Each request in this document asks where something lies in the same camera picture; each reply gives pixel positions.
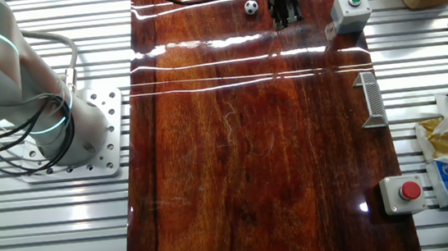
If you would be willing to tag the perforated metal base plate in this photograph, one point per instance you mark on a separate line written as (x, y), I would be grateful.
(107, 153)

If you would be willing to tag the glossy brown wooden board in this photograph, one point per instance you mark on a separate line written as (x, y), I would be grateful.
(252, 160)

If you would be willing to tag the small black-white soccer ball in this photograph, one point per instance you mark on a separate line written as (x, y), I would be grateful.
(251, 7)

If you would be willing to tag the grey box green button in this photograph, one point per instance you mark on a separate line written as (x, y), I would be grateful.
(351, 12)

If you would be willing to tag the grey box red button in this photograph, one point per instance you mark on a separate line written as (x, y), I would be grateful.
(401, 195)

